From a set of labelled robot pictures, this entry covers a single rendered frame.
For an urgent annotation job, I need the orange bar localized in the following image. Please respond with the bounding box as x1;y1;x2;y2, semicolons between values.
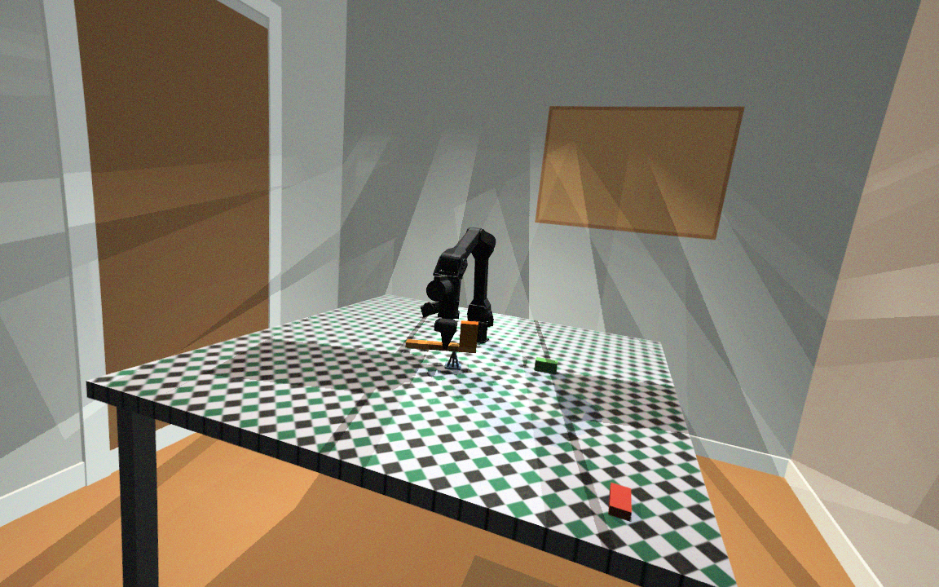
406;320;478;354

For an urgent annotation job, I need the red rectangular block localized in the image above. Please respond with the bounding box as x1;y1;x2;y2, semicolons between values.
608;483;632;522

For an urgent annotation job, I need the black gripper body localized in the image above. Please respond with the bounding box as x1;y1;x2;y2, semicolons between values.
434;297;460;333

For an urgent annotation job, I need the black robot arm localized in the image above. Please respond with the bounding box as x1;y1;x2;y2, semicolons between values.
421;227;496;343

